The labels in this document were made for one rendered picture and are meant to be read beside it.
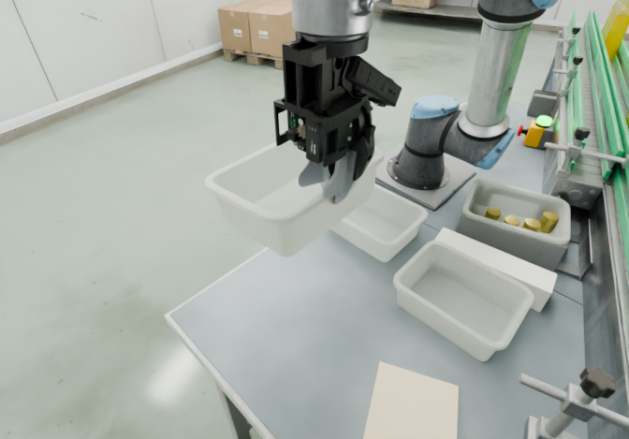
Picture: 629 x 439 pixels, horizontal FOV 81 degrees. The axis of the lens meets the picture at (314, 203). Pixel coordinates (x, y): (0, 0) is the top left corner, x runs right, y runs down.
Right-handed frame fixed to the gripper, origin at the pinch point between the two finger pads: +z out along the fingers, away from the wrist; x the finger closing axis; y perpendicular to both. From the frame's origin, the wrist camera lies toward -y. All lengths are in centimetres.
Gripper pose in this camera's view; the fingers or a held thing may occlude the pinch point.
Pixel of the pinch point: (337, 191)
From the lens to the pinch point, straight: 49.3
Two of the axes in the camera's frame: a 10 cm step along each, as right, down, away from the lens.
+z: 0.0, 7.9, 6.1
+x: 7.6, 4.0, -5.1
